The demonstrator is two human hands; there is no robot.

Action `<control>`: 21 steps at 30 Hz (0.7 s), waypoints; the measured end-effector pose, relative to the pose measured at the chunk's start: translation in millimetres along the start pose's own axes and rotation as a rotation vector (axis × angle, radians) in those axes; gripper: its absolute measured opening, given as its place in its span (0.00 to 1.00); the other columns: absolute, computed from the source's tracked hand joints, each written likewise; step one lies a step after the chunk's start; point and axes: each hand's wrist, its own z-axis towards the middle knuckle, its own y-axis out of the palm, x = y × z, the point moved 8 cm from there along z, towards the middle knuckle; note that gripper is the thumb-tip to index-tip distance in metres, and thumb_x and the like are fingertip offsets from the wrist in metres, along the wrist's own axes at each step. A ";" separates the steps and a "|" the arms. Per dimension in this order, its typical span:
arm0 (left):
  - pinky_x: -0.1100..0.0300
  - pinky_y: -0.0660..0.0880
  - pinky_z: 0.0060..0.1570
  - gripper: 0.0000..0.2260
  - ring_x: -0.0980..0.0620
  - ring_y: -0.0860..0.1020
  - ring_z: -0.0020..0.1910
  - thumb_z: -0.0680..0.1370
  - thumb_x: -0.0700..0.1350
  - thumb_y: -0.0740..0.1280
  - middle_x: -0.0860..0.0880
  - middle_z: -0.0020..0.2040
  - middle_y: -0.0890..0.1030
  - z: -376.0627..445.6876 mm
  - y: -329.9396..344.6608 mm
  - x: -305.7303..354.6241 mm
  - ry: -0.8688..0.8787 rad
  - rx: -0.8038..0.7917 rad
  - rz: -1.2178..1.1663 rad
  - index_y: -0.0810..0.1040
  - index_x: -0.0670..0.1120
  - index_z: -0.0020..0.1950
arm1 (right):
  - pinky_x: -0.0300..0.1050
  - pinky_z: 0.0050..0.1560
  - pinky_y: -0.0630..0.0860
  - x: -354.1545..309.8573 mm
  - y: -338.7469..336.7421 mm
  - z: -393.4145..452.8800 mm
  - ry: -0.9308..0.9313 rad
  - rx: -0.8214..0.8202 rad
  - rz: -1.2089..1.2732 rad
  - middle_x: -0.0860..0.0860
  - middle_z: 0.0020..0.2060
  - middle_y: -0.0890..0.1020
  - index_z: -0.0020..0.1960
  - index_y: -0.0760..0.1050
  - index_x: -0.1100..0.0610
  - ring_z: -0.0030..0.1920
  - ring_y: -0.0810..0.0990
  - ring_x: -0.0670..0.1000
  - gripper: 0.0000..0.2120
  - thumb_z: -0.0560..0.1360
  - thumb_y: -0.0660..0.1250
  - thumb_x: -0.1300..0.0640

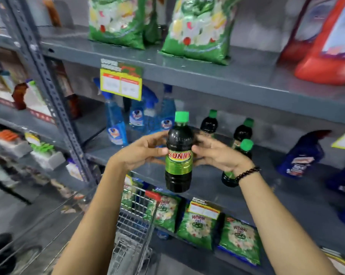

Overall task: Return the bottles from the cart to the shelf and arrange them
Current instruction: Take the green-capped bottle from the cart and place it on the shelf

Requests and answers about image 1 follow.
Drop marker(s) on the person's right hand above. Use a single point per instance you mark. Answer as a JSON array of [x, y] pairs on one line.
[[221, 158]]

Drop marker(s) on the person's left hand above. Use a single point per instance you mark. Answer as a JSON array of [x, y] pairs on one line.
[[141, 153]]

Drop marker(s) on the row of small green packets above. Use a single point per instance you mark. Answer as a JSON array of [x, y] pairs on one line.
[[198, 229]]

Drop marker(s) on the grey metal shelving unit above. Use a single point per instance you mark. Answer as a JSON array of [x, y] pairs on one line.
[[247, 74]]

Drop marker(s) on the person's right forearm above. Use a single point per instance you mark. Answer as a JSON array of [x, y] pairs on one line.
[[275, 226]]

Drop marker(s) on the person's left forearm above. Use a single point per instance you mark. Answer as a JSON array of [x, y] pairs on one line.
[[100, 220]]

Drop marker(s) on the white box of green scrubbers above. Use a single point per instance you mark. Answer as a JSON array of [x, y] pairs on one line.
[[47, 157]]

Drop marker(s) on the white green-capped bottle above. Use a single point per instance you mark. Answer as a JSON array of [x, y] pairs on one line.
[[36, 97]]

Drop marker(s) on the white box of orange scrubbers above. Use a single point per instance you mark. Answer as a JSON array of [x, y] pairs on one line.
[[13, 144]]

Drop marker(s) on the brown bottle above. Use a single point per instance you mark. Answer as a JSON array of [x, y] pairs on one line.
[[19, 95]]

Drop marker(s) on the orange bottle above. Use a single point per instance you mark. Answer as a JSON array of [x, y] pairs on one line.
[[52, 12]]

